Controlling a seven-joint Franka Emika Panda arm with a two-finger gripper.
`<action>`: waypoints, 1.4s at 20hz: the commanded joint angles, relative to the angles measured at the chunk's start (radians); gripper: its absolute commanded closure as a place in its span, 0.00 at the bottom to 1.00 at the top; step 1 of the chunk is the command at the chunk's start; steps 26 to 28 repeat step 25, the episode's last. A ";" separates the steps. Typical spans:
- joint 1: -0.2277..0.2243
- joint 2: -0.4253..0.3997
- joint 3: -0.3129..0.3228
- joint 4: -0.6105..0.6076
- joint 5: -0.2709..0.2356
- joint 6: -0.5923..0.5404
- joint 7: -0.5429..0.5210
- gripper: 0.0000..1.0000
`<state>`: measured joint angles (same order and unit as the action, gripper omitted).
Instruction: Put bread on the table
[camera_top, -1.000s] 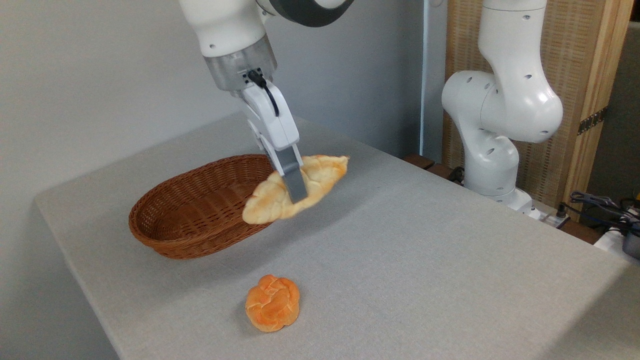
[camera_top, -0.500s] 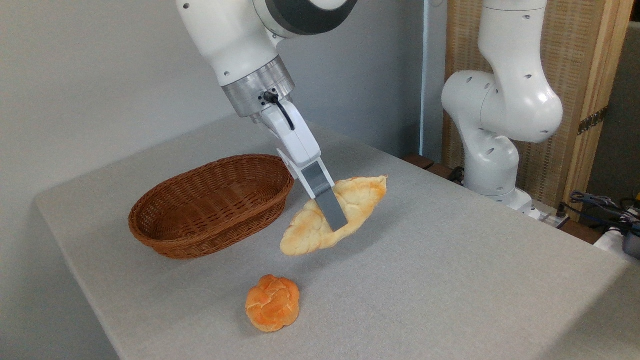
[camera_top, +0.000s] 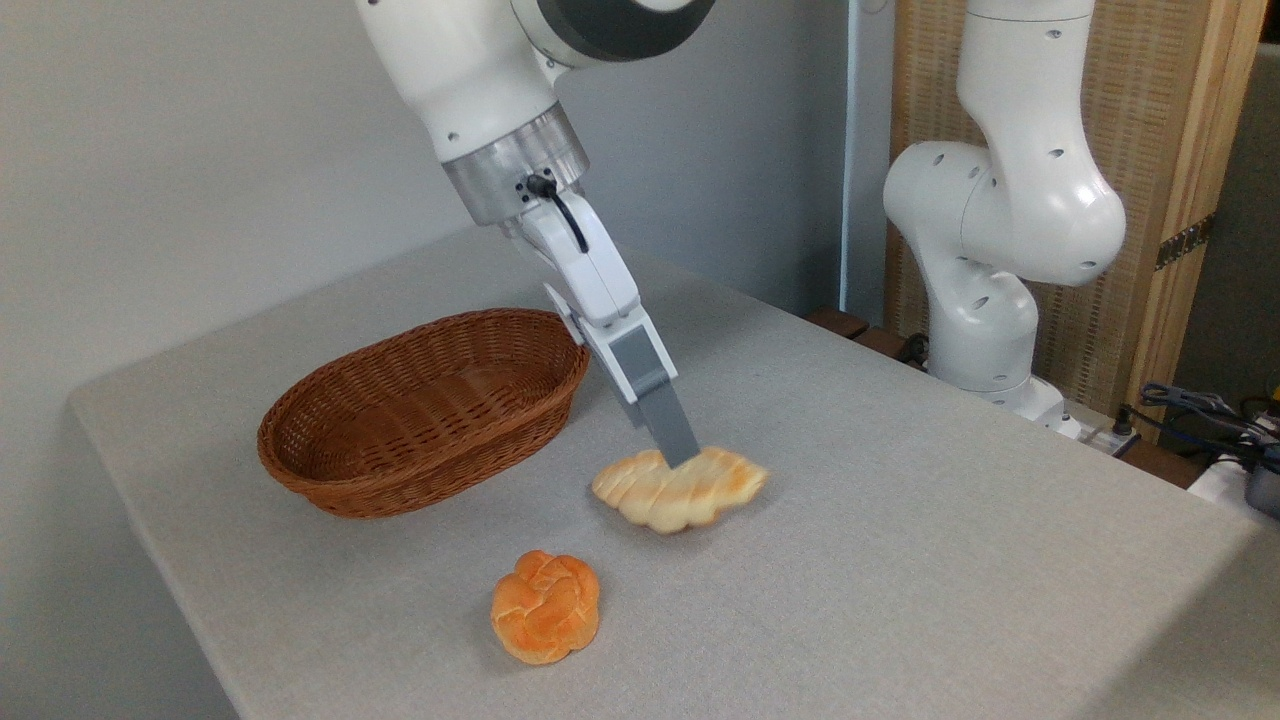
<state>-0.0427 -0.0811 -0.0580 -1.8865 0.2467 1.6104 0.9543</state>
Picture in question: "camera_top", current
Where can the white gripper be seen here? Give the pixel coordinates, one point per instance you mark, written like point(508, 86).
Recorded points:
point(590, 270)

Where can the long braided bread loaf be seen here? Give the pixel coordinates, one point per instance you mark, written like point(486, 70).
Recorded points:
point(660, 500)

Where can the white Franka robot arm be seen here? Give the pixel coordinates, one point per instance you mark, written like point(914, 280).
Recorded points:
point(460, 60)

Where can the round knotted bread roll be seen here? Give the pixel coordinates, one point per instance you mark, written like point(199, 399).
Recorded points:
point(545, 608)

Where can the brown wicker basket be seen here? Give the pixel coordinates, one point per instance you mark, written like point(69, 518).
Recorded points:
point(420, 492)

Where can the brass hinge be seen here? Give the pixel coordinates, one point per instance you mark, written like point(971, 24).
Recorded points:
point(1185, 242)

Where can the grey metal object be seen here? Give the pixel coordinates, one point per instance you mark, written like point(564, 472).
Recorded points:
point(1264, 485)

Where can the woven screen with wooden frame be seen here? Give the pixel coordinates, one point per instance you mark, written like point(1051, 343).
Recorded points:
point(1150, 100)

